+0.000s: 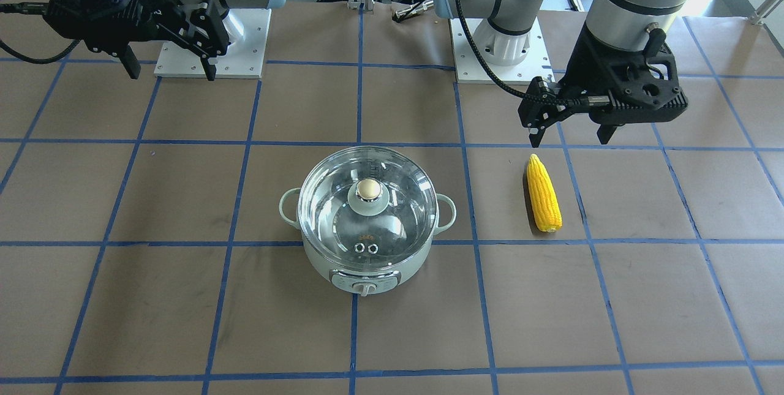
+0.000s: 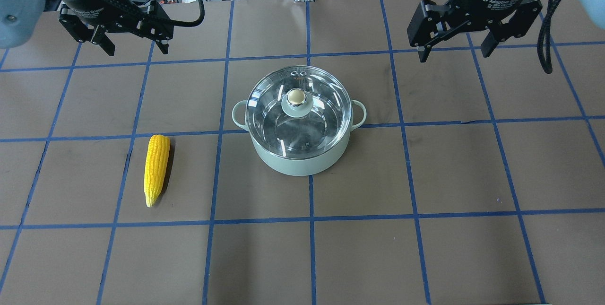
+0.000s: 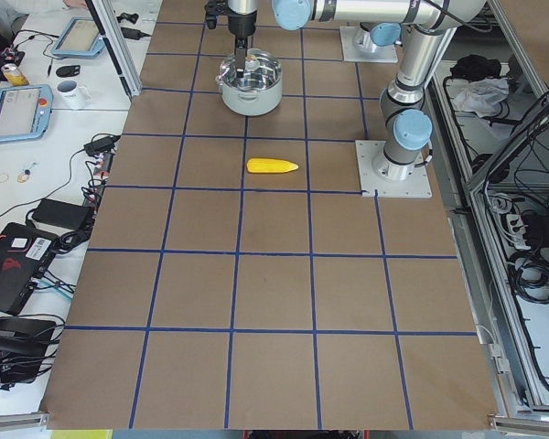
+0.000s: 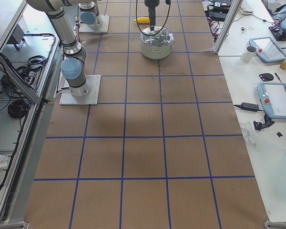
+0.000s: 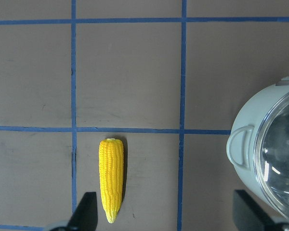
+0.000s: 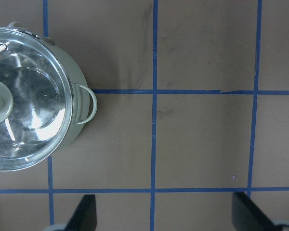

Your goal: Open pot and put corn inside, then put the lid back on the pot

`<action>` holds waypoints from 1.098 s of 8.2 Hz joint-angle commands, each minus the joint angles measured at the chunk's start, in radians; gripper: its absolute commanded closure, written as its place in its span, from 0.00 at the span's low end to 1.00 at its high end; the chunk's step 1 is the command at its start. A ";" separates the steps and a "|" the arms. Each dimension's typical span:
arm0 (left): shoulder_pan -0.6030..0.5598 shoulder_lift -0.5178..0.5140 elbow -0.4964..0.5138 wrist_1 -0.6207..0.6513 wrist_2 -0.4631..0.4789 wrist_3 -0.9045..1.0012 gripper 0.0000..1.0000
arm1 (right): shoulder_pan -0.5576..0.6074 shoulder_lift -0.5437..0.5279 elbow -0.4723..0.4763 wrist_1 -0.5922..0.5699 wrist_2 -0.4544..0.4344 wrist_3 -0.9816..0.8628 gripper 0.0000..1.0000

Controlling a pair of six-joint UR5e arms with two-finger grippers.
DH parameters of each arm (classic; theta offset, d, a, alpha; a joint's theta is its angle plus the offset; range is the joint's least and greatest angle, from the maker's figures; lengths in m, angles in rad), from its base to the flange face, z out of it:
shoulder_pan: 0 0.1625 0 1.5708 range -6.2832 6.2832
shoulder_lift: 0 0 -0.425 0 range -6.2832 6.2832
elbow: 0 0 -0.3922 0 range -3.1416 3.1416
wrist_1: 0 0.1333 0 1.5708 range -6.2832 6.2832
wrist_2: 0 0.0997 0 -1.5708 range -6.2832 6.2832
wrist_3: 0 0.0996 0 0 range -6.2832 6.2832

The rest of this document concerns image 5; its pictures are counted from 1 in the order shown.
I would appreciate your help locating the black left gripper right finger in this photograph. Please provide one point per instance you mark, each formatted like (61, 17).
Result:
(249, 216)

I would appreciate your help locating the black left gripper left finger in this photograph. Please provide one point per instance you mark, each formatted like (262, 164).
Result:
(85, 216)

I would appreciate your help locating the light grey cooking pot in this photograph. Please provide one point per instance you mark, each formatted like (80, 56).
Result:
(258, 145)

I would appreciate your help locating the yellow corn cob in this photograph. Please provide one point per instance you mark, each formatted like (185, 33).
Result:
(111, 174)

